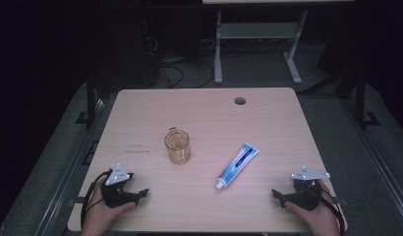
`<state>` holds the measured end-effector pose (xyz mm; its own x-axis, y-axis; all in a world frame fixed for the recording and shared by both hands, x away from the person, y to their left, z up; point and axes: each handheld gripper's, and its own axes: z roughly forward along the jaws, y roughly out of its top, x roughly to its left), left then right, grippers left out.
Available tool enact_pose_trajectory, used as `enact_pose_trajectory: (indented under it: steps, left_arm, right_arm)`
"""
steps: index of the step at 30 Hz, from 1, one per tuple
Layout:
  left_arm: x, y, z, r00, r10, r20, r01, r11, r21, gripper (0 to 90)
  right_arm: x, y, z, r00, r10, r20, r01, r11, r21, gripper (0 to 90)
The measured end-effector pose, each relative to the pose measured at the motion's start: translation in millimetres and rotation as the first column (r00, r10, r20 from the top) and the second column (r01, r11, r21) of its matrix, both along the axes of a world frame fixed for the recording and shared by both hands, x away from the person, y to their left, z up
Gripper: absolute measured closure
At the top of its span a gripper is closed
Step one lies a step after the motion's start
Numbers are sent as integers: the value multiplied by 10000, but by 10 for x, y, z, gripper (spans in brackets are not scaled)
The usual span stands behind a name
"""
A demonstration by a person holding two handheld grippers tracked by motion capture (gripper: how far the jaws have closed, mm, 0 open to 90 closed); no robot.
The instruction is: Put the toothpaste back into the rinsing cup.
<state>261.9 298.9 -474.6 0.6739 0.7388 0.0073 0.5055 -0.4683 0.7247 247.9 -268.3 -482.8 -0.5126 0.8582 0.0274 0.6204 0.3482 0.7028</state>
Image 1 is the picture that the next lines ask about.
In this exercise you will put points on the metal frame rail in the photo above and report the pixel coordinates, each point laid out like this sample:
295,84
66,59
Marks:
67,177
383,167

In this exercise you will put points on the dark computer tower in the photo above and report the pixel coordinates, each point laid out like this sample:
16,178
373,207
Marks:
137,49

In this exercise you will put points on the amber transparent cup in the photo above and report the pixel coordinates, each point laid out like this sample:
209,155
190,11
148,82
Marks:
177,147

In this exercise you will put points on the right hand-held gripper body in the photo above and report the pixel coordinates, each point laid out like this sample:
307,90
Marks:
306,198

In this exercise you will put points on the person's right hand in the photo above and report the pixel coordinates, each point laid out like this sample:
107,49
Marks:
322,214

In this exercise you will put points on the person's left hand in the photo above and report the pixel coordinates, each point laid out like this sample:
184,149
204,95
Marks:
98,209

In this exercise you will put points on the black metal post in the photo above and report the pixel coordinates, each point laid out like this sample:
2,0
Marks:
90,98
360,98

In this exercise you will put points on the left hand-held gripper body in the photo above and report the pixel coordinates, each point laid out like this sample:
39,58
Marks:
116,196

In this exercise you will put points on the white blue toothpaste tube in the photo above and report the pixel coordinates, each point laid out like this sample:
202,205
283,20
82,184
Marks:
238,165

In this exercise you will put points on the grey metal stand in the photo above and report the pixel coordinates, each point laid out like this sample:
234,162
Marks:
255,30

